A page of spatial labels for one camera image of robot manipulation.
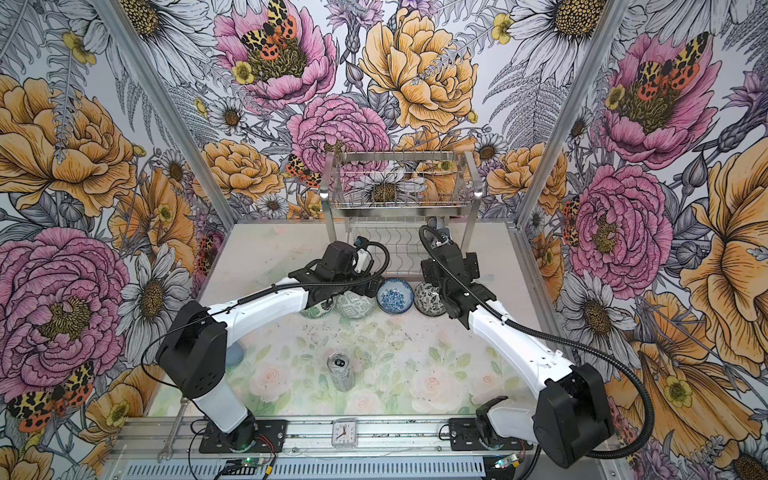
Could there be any dark grey petal bowl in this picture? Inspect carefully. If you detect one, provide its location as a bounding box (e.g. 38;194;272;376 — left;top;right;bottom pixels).
428;216;450;237

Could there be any blue floral bowl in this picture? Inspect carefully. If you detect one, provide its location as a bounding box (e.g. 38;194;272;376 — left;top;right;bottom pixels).
376;278;414;315

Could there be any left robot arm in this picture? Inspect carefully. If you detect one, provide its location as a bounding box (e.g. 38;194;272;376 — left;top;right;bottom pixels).
155;237;391;437

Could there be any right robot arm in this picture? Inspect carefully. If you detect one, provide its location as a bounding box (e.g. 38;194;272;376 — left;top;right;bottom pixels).
421;241;613;468

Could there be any steel two-tier dish rack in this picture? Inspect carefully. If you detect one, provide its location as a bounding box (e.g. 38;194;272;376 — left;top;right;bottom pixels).
319;150;483;280

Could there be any green leaf pattern bowl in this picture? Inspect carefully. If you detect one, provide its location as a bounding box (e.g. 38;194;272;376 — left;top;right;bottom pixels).
300;298;336;319

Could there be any dark speckled pattern bowl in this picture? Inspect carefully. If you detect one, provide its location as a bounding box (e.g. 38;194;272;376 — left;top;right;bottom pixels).
414;282;446;317

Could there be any green geometric pattern bowl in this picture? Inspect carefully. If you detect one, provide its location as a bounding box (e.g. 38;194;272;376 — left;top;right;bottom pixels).
336;291;376;320

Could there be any silver drink can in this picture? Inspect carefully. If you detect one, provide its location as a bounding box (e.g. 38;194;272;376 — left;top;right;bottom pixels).
327;352;355;392

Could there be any small white clock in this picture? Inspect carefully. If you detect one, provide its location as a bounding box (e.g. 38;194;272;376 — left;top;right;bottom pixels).
331;418;358;449

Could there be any steel wrench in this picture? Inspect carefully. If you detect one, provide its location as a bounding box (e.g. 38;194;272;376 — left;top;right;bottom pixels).
157;397;189;463

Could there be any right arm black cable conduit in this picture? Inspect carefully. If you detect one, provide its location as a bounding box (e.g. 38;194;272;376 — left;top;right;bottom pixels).
418;225;656;480

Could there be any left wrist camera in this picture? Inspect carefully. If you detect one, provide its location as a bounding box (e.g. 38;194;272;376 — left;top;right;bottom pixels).
353;236;373;274

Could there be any aluminium front rail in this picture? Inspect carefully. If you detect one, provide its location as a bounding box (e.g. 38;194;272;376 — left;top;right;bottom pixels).
107;413;625;460

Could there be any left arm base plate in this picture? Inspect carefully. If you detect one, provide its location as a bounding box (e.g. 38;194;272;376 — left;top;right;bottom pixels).
198;418;288;454

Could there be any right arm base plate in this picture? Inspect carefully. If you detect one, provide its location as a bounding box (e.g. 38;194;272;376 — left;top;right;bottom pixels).
447;417;535;452

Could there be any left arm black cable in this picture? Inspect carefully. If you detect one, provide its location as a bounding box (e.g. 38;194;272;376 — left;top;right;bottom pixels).
140;241;391;403

